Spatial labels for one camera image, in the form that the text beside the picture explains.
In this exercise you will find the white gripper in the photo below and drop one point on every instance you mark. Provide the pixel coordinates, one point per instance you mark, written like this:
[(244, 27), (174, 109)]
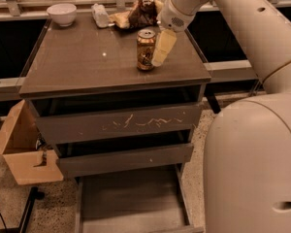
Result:
[(170, 17)]

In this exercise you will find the orange soda can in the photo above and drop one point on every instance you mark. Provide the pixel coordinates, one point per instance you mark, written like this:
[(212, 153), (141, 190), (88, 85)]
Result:
[(146, 39)]

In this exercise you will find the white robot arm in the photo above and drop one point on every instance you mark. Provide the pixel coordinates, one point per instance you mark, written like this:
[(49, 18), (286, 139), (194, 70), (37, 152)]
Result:
[(247, 154)]

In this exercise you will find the grey drawer cabinet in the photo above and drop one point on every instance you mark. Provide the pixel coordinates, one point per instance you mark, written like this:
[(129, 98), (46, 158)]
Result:
[(84, 60)]

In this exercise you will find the grey top drawer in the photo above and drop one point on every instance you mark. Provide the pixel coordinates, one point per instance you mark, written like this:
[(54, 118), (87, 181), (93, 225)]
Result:
[(121, 114)]

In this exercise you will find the grey drawer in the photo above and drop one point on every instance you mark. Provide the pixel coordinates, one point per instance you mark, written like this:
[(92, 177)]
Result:
[(125, 153), (150, 200), (121, 114)]

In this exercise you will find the grey middle drawer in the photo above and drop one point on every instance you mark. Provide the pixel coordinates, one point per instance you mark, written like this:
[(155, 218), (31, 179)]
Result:
[(125, 153)]

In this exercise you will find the grey bottom drawer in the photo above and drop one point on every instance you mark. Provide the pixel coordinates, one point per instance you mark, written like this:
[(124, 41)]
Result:
[(150, 200)]

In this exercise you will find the brown chip bag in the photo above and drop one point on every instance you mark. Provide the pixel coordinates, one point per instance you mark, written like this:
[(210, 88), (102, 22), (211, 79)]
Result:
[(144, 13)]

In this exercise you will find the metal window railing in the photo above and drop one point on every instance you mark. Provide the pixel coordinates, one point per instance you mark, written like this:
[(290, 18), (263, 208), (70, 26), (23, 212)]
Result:
[(87, 4)]

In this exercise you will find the white ceramic bowl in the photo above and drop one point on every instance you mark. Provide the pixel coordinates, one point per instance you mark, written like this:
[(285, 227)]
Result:
[(63, 14)]

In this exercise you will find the open cardboard box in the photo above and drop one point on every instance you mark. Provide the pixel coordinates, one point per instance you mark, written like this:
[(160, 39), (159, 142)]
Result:
[(18, 137)]

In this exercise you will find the black stand base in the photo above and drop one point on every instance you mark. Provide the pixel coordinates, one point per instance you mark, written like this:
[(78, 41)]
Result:
[(34, 194)]

